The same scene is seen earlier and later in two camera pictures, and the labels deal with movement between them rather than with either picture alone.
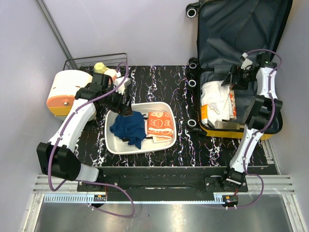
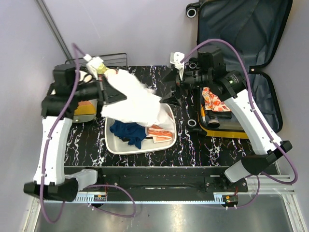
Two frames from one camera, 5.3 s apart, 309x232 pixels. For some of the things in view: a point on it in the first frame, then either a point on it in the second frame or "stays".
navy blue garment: [131, 127] stays
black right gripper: [235, 70] to [171, 99]
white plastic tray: [113, 144] stays
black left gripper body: [114, 101] to [90, 91]
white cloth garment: [216, 96] to [141, 105]
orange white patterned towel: [160, 126] stays
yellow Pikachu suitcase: [227, 30] stays
